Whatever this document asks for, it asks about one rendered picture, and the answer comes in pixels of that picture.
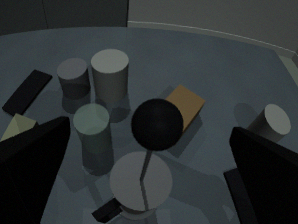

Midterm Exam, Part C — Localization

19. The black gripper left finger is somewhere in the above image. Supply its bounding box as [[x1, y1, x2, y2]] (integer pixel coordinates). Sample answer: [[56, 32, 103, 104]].
[[0, 116, 71, 224]]

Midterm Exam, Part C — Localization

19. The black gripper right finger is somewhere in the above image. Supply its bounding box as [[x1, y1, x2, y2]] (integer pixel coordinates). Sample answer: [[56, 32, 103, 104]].
[[229, 127, 298, 224]]

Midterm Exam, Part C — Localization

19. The brown block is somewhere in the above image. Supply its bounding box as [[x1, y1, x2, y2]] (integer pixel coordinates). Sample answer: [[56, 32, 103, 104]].
[[165, 84, 206, 136]]

